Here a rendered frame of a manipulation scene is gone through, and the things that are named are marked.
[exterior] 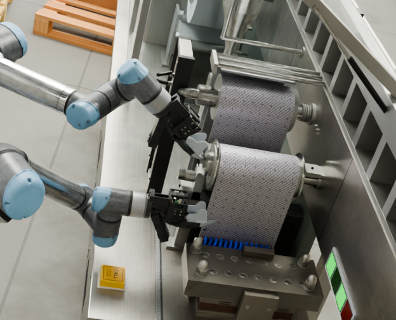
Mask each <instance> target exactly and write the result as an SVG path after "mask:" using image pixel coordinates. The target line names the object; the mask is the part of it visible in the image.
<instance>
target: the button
mask: <svg viewBox="0 0 396 320"><path fill-rule="evenodd" d="M124 283H125V267H117V266H112V265H102V268H101V273H100V286H105V287H111V288H120V289H123V288H124Z"/></svg>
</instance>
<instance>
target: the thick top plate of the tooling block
mask: <svg viewBox="0 0 396 320"><path fill-rule="evenodd" d="M191 245H192V243H187V242H186V243H185V246H184V249H183V253H182V256H181V266H182V278H183V295H187V296H193V297H203V298H212V299H218V300H228V301H233V302H241V298H242V295H243V293H244V290H249V291H258V292H264V293H273V294H278V295H279V301H278V304H277V307H283V308H288V309H298V310H307V311H313V312H318V310H319V308H320V305H321V303H322V301H323V299H324V295H323V292H322V288H321V285H320V281H319V277H318V274H317V270H316V267H315V263H314V260H310V263H309V268H307V269H302V268H300V267H299V266H298V264H297V262H298V261H299V260H300V258H296V257H287V256H282V255H275V256H274V259H269V258H261V257H252V256H247V255H243V254H242V250H237V249H232V248H224V247H219V246H210V245H205V244H203V247H202V253H201V254H194V253H192V252H191V251H190V247H191ZM202 260H206V261H207V262H208V268H209V269H208V275H207V276H206V277H199V276H197V275H196V274H195V270H196V268H197V266H198V265H199V263H200V261H202ZM310 275H315V276H316V278H317V282H316V285H315V290H314V291H307V290H305V289H304V287H303V283H305V281H306V280H307V278H308V276H310Z"/></svg>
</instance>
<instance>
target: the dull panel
mask: <svg viewBox="0 0 396 320"><path fill-rule="evenodd" d="M280 153H281V154H288V155H292V153H291V149H290V147H289V143H288V140H287V136H286V137H285V140H284V143H283V145H282V148H281V150H280ZM291 203H294V204H299V205H300V208H301V212H302V215H303V220H302V222H301V225H300V228H299V229H298V232H297V235H296V237H295V240H294V243H293V245H292V247H291V250H290V252H289V255H288V256H289V257H296V258H301V256H302V254H304V253H310V250H311V248H312V245H313V243H314V241H315V238H316V235H315V231H314V227H313V224H312V221H311V218H310V214H309V211H308V207H307V204H306V201H305V197H304V194H303V190H301V193H300V196H299V198H298V199H297V200H296V201H295V202H291Z"/></svg>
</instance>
